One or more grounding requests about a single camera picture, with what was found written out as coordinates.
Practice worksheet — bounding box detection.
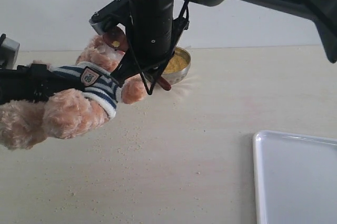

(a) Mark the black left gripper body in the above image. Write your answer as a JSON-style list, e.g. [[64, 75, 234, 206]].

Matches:
[[1, 64, 50, 105]]

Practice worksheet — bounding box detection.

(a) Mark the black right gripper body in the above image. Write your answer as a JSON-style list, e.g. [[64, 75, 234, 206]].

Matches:
[[129, 0, 182, 69]]

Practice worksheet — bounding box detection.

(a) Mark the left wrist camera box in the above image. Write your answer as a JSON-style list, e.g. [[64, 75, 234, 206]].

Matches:
[[1, 34, 20, 69]]

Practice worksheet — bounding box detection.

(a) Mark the dark red wooden spoon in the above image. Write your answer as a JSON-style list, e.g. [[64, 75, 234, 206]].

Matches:
[[103, 26, 171, 91]]

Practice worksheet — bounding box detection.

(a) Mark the beige teddy bear striped sweater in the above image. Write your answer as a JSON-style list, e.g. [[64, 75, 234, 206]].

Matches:
[[1, 35, 146, 150]]

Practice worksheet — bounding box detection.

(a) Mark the white rectangular tray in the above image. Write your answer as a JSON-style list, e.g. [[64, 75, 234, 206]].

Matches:
[[253, 130, 336, 223]]

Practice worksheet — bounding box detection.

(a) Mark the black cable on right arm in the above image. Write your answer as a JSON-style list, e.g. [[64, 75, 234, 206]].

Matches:
[[123, 0, 337, 96]]

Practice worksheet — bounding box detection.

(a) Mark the steel bowl of yellow grain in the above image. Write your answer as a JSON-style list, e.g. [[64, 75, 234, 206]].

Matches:
[[162, 47, 191, 85]]

